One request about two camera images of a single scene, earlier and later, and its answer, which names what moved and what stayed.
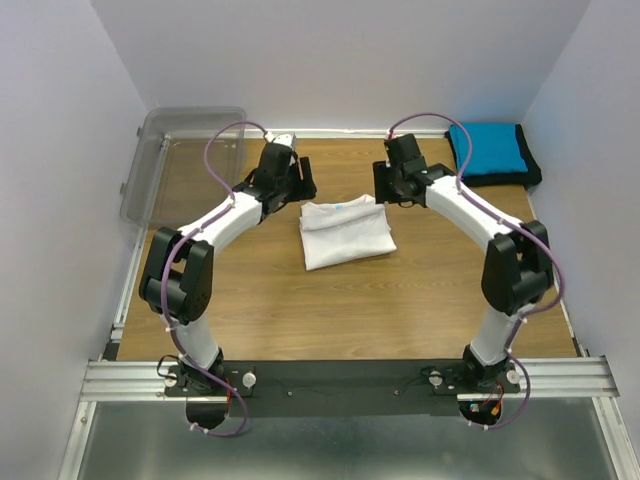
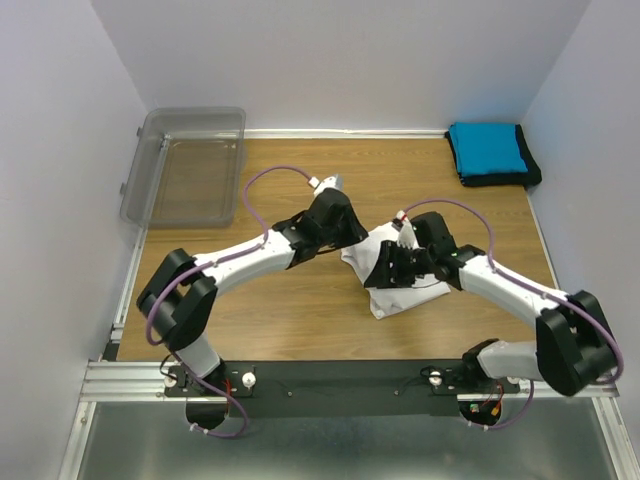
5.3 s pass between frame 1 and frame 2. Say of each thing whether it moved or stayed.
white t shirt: moved
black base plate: stayed
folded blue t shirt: stayed
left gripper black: moved
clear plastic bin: stayed
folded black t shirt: stayed
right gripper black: moved
